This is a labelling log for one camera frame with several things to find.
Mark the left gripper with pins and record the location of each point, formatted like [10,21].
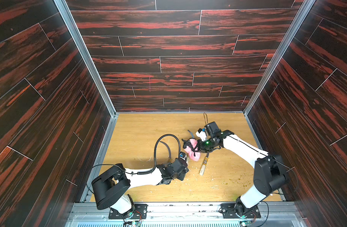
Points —
[183,173]

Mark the pink rag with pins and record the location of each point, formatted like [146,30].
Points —
[190,146]

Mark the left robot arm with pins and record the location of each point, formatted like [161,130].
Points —
[110,187]

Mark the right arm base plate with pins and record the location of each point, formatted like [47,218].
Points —
[232,210]

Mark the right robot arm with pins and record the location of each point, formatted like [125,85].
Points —
[270,173]

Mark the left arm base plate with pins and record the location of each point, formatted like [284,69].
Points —
[134,212]

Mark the aluminium front rail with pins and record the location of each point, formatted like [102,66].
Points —
[188,214]

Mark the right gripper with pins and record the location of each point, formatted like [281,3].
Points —
[196,144]

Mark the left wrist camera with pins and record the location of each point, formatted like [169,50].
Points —
[183,156]

